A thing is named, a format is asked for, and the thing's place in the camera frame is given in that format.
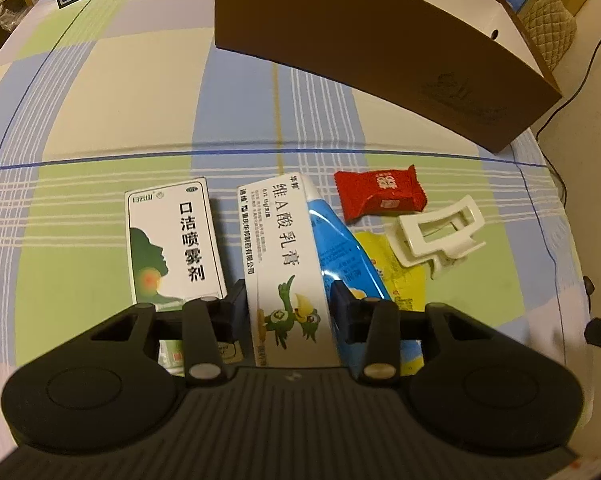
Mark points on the red candy packet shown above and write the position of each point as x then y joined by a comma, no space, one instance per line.
380,192

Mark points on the white blue ointment box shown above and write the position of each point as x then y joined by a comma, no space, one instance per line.
280,240

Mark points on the beige quilted chair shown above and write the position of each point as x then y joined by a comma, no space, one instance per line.
550,25

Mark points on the white green medicine spray box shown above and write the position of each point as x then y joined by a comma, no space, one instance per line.
180,240

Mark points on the white hair claw clip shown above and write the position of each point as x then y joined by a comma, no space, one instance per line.
405,245

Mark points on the brown cardboard storage box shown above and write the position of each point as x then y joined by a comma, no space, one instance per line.
355,35

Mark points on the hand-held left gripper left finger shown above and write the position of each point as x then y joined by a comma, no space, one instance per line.
238,306

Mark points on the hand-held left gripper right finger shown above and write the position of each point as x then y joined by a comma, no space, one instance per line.
339,310

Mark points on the yellow snack packet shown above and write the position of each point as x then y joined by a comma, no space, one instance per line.
403,280

